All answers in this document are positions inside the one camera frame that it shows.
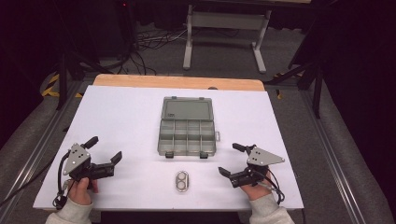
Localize white metal desk frame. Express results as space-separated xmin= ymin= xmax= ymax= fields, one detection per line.
xmin=182 ymin=3 xmax=273 ymax=75

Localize black metal stand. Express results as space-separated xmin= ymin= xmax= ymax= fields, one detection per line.
xmin=55 ymin=49 xmax=106 ymax=111
xmin=265 ymin=60 xmax=325 ymax=119

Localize person's right hand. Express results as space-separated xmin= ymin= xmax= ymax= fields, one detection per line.
xmin=239 ymin=174 xmax=274 ymax=202

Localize dark equipment with red light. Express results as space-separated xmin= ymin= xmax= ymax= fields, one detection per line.
xmin=115 ymin=0 xmax=140 ymax=52

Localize small clear two-cell blister pack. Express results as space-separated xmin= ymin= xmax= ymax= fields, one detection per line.
xmin=174 ymin=169 xmax=190 ymax=193

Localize aluminium floor rail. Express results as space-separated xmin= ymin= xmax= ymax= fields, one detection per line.
xmin=299 ymin=91 xmax=366 ymax=224
xmin=0 ymin=81 xmax=82 ymax=218

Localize grey plastic compartment box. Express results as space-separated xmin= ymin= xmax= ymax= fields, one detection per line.
xmin=157 ymin=95 xmax=221 ymax=160

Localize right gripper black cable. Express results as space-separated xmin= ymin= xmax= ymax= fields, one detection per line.
xmin=263 ymin=168 xmax=286 ymax=205

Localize yellow black hazard tape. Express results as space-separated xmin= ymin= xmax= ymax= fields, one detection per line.
xmin=41 ymin=73 xmax=84 ymax=99
xmin=273 ymin=72 xmax=304 ymax=101

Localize black cables on floor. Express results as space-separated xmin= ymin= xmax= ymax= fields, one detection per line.
xmin=116 ymin=27 xmax=241 ymax=77

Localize person's left hand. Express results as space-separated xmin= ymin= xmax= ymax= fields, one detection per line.
xmin=67 ymin=177 xmax=99 ymax=206

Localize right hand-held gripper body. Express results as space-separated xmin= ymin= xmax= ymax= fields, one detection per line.
xmin=229 ymin=144 xmax=286 ymax=189

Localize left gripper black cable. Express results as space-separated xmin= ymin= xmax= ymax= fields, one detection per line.
xmin=51 ymin=150 xmax=77 ymax=210

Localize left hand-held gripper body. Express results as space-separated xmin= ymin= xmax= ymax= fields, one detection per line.
xmin=63 ymin=143 xmax=116 ymax=182

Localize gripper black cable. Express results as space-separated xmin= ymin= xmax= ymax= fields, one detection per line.
xmin=51 ymin=150 xmax=77 ymax=210
xmin=263 ymin=168 xmax=286 ymax=205

